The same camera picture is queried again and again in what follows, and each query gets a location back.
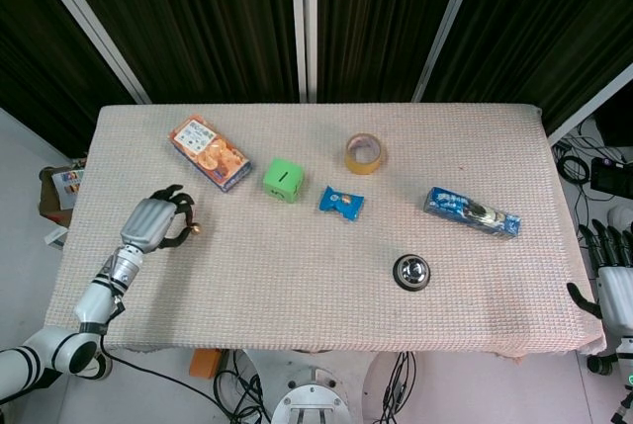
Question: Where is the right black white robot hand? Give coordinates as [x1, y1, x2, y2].
[566, 218, 633, 341]

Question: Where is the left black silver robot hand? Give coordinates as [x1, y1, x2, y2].
[120, 184, 199, 253]

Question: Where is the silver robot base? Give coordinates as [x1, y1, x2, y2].
[270, 364, 355, 424]

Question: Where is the chrome desk call bell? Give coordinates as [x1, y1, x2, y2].
[392, 253, 432, 293]

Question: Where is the orange blue snack box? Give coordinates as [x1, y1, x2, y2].
[166, 115, 252, 194]

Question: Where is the brown cardboard box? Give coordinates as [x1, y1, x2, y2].
[39, 165, 86, 227]

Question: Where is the black electronic device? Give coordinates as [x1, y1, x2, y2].
[590, 156, 633, 194]

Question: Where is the green numbered foam cube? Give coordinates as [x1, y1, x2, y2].
[261, 157, 304, 204]

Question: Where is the small orange box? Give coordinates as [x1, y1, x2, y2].
[189, 348, 223, 380]

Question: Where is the beige waffle tablecloth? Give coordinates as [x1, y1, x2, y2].
[43, 102, 608, 359]

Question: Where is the long blue cookie package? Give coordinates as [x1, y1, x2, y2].
[422, 186, 523, 241]

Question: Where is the small blue snack packet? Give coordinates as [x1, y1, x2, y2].
[317, 185, 366, 223]

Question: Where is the dark curtain panel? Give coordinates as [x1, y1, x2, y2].
[424, 0, 633, 133]
[53, 0, 301, 104]
[316, 0, 469, 103]
[0, 0, 139, 158]

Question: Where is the yellow packing tape roll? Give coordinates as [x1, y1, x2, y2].
[344, 132, 386, 176]

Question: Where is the coiled black cable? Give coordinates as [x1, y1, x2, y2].
[557, 152, 590, 183]

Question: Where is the long black floor cable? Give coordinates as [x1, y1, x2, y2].
[101, 344, 271, 424]

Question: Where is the white screen frame post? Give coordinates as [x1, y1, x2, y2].
[411, 0, 485, 103]
[305, 0, 318, 103]
[546, 62, 633, 144]
[290, 0, 307, 103]
[24, 0, 152, 105]

